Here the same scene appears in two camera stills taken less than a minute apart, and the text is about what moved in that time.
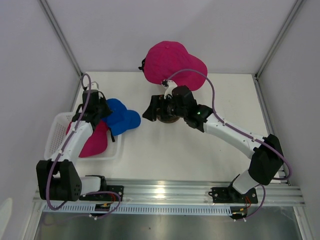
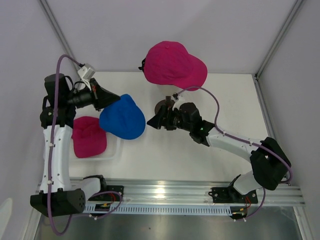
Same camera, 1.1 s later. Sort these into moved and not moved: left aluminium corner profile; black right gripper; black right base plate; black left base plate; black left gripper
Moved: black right gripper; black left gripper
Not moved: black left base plate; black right base plate; left aluminium corner profile
